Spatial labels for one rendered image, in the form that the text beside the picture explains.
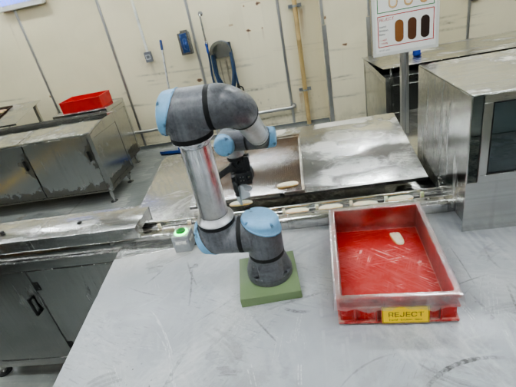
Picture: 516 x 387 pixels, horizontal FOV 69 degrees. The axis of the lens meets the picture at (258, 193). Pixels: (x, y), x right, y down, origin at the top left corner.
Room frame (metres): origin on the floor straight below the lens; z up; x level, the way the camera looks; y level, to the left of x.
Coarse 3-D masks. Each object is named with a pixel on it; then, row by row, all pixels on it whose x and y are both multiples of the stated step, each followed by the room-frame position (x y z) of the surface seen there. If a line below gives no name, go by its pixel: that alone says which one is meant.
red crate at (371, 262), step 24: (360, 240) 1.11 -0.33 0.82; (384, 240) 1.08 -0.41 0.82; (408, 240) 1.05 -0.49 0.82; (360, 264) 0.98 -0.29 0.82; (384, 264) 0.96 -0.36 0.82; (408, 264) 0.94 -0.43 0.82; (360, 288) 0.88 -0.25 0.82; (384, 288) 0.86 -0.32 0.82; (408, 288) 0.83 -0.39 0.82; (432, 288) 0.82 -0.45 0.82; (360, 312) 0.75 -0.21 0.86; (432, 312) 0.70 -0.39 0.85; (456, 312) 0.69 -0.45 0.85
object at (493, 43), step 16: (512, 32) 3.52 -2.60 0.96; (432, 48) 3.49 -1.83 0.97; (448, 48) 3.28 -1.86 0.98; (464, 48) 3.10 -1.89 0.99; (480, 48) 2.93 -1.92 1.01; (496, 48) 2.78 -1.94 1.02; (512, 48) 2.98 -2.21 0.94; (368, 64) 3.59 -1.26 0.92; (384, 64) 3.08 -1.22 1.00; (416, 64) 3.11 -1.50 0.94; (368, 80) 3.65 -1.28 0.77; (384, 80) 2.92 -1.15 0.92; (416, 80) 2.83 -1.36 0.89; (368, 96) 3.69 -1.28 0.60; (384, 96) 2.94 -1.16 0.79; (416, 96) 2.83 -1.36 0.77; (368, 112) 3.74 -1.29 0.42; (384, 112) 2.96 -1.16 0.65
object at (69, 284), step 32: (0, 224) 1.94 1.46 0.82; (64, 256) 1.45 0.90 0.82; (96, 256) 1.43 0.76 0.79; (0, 288) 1.52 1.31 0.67; (32, 288) 1.50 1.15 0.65; (64, 288) 1.47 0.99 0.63; (96, 288) 1.44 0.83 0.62; (0, 320) 1.54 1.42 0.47; (32, 320) 1.51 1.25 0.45; (64, 320) 1.48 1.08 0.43; (0, 352) 1.56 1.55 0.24; (32, 352) 1.53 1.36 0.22; (64, 352) 1.50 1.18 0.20
